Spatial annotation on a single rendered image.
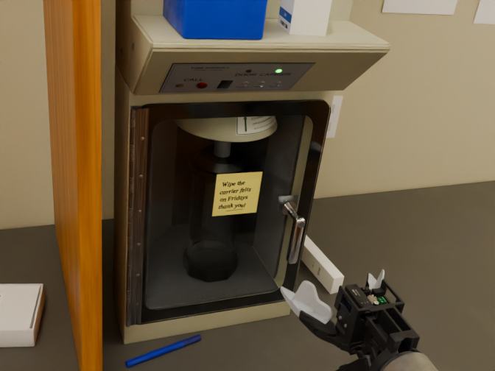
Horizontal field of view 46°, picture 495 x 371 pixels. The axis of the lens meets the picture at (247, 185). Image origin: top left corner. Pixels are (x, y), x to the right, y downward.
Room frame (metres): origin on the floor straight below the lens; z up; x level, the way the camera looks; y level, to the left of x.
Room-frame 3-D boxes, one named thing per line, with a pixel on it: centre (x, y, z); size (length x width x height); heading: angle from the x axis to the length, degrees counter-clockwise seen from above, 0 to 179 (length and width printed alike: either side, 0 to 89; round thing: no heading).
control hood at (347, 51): (0.75, 0.01, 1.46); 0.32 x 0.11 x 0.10; 115
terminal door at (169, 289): (0.80, 0.03, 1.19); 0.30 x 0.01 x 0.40; 114
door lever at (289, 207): (0.81, -0.08, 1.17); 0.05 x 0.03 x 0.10; 24
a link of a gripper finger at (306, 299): (0.65, -0.10, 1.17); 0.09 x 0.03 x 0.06; 60
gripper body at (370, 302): (0.59, -0.19, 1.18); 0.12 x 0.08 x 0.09; 24
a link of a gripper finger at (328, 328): (0.62, -0.14, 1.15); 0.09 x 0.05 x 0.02; 60
